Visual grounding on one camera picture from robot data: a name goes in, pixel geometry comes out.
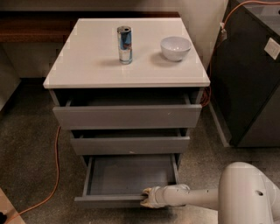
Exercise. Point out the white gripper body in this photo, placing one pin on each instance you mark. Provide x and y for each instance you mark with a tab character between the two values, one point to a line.
157	197

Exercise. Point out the grey bottom drawer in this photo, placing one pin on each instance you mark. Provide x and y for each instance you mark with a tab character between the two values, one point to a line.
119	181

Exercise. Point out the grey drawer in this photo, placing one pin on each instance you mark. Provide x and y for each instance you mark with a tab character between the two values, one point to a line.
167	115
129	141
119	181

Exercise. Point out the silver blue redbull can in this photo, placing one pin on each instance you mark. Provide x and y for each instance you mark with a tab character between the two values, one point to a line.
124	35

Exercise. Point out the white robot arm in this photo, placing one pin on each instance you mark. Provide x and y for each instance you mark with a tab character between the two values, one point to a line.
244	196

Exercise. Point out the grey middle drawer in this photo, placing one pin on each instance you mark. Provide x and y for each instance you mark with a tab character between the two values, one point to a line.
129	141

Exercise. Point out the white top drawer cabinet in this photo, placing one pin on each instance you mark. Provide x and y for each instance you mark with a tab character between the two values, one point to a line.
117	94

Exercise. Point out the grey top drawer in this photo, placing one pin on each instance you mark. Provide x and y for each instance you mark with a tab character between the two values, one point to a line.
167	115

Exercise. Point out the dark grey cabinet right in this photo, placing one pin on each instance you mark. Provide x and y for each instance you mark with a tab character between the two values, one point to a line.
245	80

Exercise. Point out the wooden board corner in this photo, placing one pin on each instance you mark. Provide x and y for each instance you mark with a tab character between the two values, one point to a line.
8	209

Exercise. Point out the white ceramic bowl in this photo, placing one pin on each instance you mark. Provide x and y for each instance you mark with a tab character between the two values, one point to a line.
175	48

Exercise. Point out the dark wooden shelf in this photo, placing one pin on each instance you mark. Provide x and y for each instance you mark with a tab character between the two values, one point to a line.
56	26

